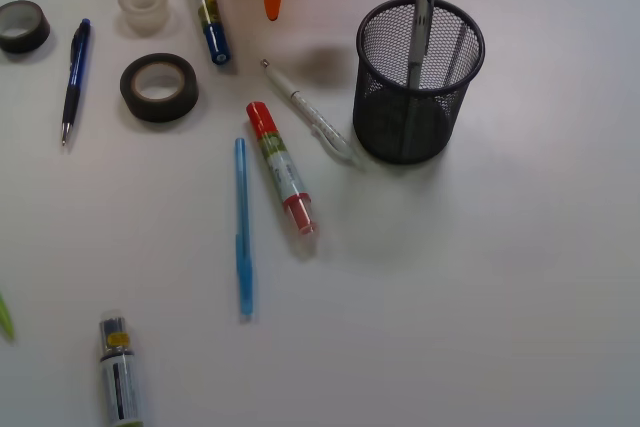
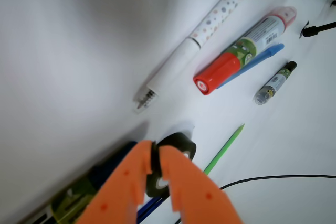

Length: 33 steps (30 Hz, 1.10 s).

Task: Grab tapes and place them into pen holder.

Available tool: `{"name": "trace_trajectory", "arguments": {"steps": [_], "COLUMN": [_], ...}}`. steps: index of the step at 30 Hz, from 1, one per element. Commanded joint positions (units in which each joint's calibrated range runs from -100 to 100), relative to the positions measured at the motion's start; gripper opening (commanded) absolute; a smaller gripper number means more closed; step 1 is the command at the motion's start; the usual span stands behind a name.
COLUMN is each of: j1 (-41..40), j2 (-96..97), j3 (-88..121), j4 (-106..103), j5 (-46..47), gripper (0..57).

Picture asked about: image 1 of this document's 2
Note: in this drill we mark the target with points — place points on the clear tape roll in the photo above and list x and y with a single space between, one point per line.
145 16

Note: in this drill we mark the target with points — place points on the black tape roll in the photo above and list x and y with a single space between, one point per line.
24 27
159 87

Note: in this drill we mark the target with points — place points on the grey pen in holder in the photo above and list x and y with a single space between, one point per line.
419 41

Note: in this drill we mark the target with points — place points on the black mesh pen holder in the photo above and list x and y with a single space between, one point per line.
405 125

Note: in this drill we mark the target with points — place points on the white pen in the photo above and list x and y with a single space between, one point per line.
332 140

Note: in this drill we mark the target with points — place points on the dark blue ballpoint pen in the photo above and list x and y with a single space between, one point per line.
78 58

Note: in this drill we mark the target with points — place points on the light blue pen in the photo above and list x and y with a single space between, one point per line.
244 267

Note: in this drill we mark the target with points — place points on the green pen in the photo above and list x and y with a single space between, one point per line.
6 323

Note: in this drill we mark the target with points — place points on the blue capped marker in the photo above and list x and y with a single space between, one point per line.
213 30

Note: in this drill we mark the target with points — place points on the red capped marker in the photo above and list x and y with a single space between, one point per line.
293 195

